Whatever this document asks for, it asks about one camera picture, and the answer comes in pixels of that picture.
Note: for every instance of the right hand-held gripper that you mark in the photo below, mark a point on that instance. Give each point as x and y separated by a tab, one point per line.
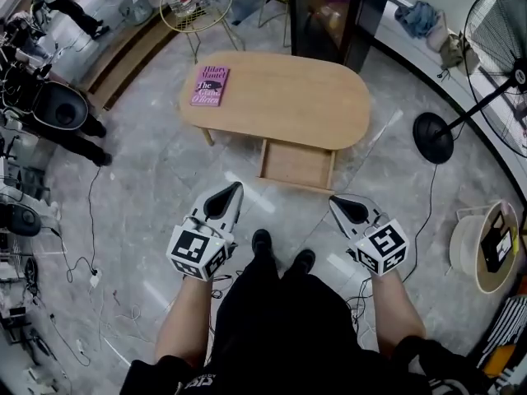
383	249

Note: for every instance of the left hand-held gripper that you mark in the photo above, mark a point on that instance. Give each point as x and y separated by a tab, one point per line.
193	249

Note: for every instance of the wooden table drawer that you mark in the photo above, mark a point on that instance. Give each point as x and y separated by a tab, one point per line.
296	165

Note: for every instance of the person's right forearm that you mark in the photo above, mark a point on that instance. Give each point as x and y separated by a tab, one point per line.
397	315

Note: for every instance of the person's left forearm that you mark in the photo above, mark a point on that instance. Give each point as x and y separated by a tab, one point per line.
185	323

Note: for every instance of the wooden coffee table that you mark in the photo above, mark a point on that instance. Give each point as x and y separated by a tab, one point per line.
288	101

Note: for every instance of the person's left black shoe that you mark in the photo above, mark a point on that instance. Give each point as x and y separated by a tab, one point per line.
262	243

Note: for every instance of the person's black shoe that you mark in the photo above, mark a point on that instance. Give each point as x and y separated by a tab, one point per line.
262	243
304	260

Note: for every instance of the person's right black shoe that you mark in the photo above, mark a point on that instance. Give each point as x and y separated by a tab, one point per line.
304	260

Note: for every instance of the round white tub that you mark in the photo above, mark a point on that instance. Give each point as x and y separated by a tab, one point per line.
465	245

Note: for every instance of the pink book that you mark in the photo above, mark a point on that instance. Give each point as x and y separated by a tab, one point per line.
210	86

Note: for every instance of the person's black clothing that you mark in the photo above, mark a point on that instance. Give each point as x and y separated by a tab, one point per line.
280	327

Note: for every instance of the white power strip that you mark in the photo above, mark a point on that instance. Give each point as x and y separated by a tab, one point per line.
96	278

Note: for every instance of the black box with screen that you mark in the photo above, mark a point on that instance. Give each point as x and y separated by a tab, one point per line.
496	245

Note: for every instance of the white window bench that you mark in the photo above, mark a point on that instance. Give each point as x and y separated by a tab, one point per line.
416	56

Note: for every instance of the wooden step platform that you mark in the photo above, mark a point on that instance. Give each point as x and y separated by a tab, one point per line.
123	60

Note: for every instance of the black white striped cloth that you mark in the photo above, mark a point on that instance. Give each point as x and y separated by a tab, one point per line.
504	331

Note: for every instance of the round black device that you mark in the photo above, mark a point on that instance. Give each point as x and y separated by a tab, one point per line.
62	107

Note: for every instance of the olive green bag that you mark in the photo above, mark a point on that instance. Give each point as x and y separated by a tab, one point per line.
457	52

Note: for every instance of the beige bag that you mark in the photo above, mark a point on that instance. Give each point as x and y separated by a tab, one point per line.
437	35

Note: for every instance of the black mini fridge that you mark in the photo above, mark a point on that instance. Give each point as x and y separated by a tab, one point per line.
329	19

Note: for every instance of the blue denim clothes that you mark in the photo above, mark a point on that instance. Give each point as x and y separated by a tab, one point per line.
418	19

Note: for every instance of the pale green bucket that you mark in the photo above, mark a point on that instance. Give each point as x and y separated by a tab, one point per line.
136	10

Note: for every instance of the black standing fan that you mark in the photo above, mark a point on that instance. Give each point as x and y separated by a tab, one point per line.
498	39

